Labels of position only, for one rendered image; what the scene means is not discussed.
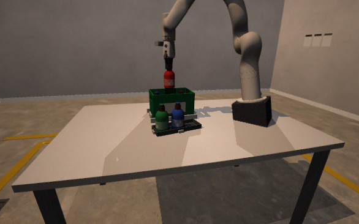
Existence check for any green bottle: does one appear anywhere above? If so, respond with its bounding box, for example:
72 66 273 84
155 103 168 132

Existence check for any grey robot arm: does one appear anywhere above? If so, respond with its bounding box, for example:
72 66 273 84
162 0 266 103

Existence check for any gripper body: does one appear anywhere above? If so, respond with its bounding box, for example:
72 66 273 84
163 41 175 58

